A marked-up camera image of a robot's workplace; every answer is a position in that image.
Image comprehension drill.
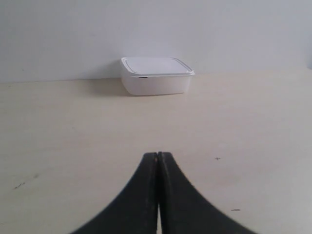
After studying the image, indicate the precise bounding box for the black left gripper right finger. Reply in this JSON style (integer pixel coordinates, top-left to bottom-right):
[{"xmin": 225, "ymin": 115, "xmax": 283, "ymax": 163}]
[{"xmin": 157, "ymin": 152, "xmax": 244, "ymax": 234}]

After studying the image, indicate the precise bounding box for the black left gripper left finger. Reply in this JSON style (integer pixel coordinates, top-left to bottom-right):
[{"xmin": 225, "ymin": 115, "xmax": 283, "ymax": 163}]
[{"xmin": 74, "ymin": 153, "xmax": 158, "ymax": 234}]

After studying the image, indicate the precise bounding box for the white lidded plastic container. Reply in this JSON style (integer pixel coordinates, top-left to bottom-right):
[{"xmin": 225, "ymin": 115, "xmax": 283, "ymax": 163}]
[{"xmin": 120, "ymin": 57, "xmax": 195, "ymax": 96}]

